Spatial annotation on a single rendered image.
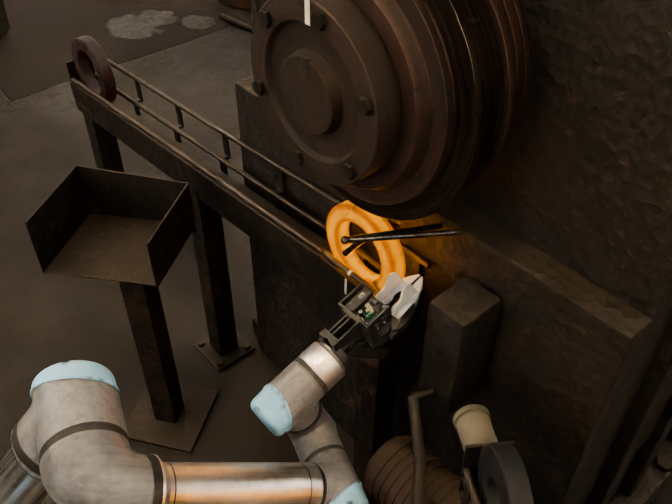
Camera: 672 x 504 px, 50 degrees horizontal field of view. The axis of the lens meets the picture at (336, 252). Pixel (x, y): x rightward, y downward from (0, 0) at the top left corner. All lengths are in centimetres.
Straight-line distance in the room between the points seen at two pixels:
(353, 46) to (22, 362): 161
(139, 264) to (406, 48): 83
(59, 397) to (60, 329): 129
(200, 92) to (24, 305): 137
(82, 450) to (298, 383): 35
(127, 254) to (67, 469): 70
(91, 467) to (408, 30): 67
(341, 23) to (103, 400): 59
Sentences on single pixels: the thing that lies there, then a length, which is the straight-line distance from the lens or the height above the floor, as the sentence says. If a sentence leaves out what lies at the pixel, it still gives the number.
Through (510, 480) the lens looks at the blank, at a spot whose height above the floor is 78.
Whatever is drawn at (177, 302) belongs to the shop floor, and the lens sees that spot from 232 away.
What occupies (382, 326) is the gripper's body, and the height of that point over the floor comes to 73.
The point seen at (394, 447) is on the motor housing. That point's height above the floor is 53.
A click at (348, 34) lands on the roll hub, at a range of 94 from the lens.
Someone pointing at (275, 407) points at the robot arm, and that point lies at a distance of 115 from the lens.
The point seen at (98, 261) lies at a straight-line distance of 161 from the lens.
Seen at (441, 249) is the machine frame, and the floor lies 80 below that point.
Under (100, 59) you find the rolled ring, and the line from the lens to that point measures 206.
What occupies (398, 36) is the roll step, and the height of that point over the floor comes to 123.
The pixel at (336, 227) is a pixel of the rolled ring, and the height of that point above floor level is 77.
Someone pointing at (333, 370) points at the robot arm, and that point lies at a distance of 117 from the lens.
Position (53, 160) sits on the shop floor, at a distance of 306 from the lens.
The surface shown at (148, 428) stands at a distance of 203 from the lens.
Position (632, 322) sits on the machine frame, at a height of 87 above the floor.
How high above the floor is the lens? 163
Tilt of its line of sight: 42 degrees down
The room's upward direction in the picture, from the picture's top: 1 degrees clockwise
